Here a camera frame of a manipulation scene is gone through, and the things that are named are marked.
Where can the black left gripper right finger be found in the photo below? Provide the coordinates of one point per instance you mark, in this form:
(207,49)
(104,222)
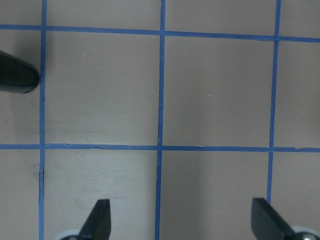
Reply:
(267,224)

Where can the dark glass wine bottle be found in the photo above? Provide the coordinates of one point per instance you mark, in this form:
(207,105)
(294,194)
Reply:
(17,75)

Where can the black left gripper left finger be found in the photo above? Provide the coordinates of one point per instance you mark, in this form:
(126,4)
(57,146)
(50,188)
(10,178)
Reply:
(98,224)

